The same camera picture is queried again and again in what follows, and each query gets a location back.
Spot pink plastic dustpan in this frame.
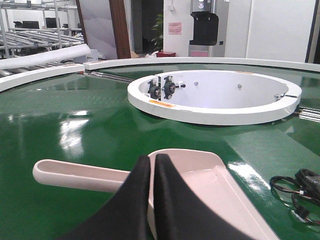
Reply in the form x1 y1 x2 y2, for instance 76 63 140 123
32 148 278 240

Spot pink wall notice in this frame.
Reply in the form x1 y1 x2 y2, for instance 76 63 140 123
168 22 182 35

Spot white inner conveyor ring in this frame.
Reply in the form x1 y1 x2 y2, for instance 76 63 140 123
127 69 303 126

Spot orange warning sticker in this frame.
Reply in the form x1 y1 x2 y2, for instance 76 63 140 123
148 99 175 108

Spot black bearing block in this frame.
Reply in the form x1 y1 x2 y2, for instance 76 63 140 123
163 76 186 100
148 80 161 99

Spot white foam roll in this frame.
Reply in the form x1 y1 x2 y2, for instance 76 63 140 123
0 44 91 70

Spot brown wooden pillar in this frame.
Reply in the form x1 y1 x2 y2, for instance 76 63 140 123
109 0 131 59

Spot steel rollers far left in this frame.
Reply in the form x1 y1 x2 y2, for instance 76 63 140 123
84 71 135 83

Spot red box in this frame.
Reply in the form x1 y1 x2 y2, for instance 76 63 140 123
156 51 176 58

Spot black water dispenser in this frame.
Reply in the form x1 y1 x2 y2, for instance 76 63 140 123
189 0 219 46

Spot green potted plant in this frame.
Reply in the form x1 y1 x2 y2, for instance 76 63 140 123
151 13 164 51

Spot right black bearing block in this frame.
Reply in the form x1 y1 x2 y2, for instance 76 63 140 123
163 76 186 100

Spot steel conveyor rollers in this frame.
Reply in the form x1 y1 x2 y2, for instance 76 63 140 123
294 106 320 123

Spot white outer conveyor rim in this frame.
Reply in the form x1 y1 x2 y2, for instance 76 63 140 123
0 57 320 92

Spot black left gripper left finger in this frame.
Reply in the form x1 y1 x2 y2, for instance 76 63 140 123
59 155 151 240

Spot black usb cable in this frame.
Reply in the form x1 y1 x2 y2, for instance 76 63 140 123
269 168 320 224

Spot left black bearing block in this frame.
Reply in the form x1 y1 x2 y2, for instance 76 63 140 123
148 80 161 99

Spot metal roller rack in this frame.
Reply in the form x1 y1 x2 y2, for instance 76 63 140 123
0 0 84 59

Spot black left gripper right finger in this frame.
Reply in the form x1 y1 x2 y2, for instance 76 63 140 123
153 153 251 240

